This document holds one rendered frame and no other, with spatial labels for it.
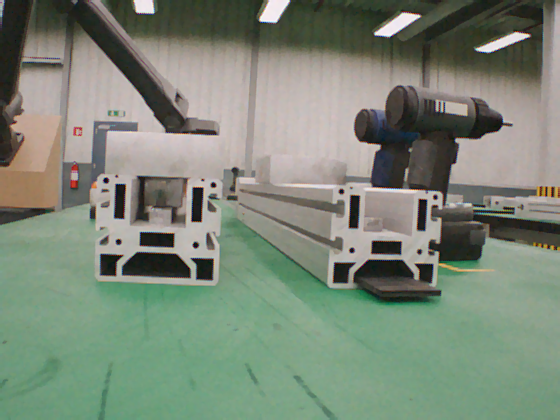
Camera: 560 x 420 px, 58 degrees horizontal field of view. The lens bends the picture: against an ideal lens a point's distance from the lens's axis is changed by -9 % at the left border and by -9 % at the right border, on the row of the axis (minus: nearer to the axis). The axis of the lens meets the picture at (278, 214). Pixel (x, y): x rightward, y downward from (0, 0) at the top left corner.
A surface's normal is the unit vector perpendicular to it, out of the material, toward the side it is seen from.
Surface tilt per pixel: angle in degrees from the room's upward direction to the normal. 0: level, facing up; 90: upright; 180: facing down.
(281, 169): 90
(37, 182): 90
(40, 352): 0
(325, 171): 90
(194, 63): 90
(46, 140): 43
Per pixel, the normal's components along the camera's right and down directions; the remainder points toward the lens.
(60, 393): 0.05, -1.00
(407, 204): -0.98, -0.04
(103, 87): 0.18, 0.06
